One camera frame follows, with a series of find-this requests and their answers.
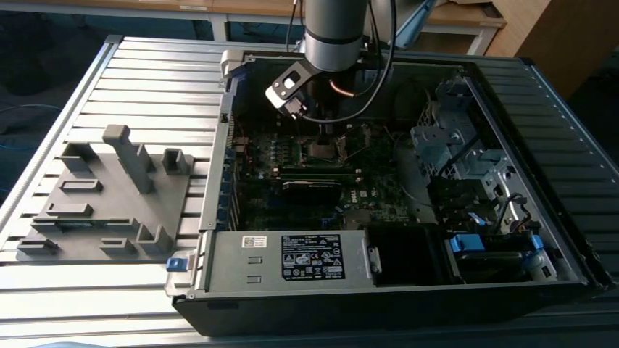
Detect wooden desk white frame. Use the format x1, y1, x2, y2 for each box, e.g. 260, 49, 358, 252
0, 0, 508, 56

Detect silver metal drive cage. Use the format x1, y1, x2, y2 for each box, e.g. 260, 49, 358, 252
409, 70, 521, 218

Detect silver power supply unit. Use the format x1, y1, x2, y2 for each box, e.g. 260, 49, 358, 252
191, 228, 382, 293

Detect silver CPU plate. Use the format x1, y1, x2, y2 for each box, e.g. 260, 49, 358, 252
308, 143, 340, 160

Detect wooden cabinet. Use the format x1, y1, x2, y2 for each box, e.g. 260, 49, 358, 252
485, 0, 619, 99

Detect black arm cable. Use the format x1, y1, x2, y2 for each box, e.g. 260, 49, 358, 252
284, 0, 398, 124

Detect black graphics card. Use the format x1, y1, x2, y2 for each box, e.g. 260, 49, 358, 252
281, 180, 342, 215

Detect grey parts rack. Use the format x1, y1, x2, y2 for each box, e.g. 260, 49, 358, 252
15, 124, 197, 262

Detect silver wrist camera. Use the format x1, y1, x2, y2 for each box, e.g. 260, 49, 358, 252
264, 60, 313, 119

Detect grey plastic case handle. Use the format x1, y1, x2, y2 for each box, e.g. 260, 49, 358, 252
220, 50, 242, 79

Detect black plastic drive bracket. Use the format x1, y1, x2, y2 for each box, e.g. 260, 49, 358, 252
426, 179, 493, 233

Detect black PC case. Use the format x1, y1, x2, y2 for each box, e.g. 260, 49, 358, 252
163, 49, 614, 338

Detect wire locking lever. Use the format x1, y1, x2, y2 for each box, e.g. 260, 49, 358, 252
346, 143, 384, 163

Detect green motherboard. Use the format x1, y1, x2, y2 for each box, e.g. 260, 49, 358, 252
226, 115, 436, 233

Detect metal socket cover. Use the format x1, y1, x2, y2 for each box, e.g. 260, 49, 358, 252
337, 123, 376, 162

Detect blue disk carrier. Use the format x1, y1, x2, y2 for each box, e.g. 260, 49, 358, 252
446, 233, 546, 286

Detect RAM slot white clips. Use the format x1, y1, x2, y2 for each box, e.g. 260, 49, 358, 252
278, 168, 362, 174
277, 176, 364, 183

